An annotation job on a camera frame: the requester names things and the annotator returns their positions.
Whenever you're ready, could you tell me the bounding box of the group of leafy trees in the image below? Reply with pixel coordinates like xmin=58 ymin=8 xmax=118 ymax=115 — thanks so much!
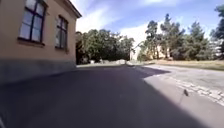
xmin=75 ymin=28 xmax=135 ymax=66

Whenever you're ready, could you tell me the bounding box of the dark grey asphalt path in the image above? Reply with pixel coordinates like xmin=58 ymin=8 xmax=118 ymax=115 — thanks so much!
xmin=0 ymin=63 xmax=224 ymax=128

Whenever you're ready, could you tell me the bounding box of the row of trees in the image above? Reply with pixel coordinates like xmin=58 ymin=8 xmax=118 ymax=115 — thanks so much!
xmin=137 ymin=13 xmax=215 ymax=62

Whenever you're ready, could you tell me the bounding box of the dry grass field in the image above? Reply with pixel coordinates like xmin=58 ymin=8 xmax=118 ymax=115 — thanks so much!
xmin=145 ymin=58 xmax=224 ymax=72

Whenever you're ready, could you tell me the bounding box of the grey cobblestone strip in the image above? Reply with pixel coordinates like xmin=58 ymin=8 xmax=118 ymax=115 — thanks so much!
xmin=155 ymin=74 xmax=224 ymax=107

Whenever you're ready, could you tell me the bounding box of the yellow plastered building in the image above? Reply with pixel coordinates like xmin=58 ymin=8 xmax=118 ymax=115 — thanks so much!
xmin=0 ymin=0 xmax=83 ymax=85

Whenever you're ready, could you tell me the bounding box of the tall tree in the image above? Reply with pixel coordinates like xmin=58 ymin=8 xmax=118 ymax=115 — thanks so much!
xmin=210 ymin=3 xmax=224 ymax=61

